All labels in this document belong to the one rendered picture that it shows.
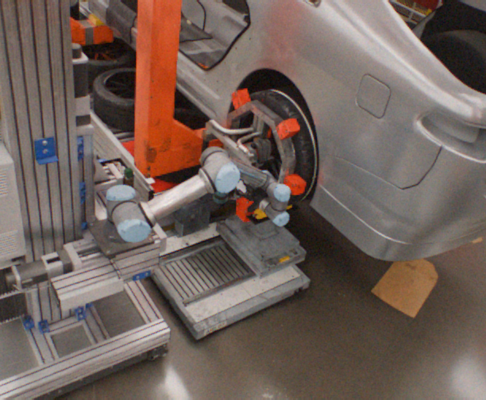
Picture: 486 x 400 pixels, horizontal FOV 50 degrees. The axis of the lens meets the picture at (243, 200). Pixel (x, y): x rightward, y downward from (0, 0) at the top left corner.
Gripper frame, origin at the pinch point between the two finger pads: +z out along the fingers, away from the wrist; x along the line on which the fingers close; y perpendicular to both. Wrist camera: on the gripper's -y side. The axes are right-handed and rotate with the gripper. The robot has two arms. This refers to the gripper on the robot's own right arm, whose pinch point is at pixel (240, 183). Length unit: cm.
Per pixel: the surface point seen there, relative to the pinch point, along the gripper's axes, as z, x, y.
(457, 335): -97, -110, -82
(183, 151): 60, -3, -18
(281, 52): 21, -30, 58
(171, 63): 60, 9, 40
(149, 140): 60, 20, -4
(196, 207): 39, -3, -45
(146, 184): 74, 13, -47
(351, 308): -49, -66, -83
